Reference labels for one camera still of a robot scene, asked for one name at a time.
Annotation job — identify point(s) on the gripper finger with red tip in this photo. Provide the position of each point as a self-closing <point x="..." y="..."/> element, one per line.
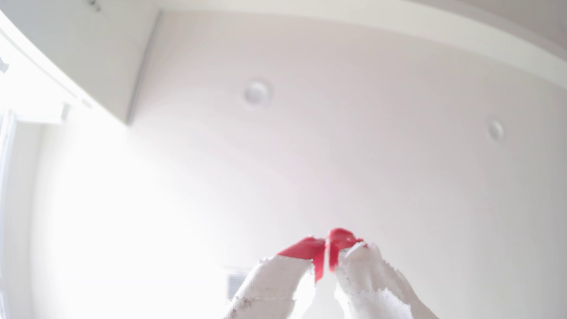
<point x="372" y="283"/>
<point x="274" y="283"/>

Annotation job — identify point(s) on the round recessed ceiling light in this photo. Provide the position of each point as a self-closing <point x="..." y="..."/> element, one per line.
<point x="495" y="130"/>
<point x="257" y="92"/>

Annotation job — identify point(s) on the white wall air vent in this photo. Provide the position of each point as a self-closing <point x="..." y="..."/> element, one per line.
<point x="234" y="283"/>

